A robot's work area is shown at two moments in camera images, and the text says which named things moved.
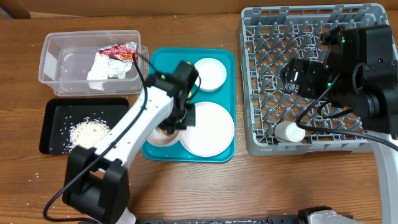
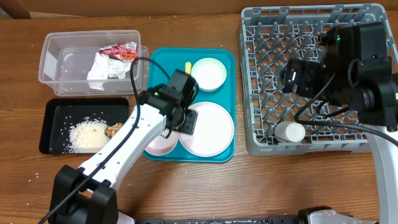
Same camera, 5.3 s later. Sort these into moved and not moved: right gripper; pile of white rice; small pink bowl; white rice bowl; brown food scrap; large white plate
Moved: brown food scrap; small pink bowl
Not moved: right gripper; large white plate; pile of white rice; white rice bowl
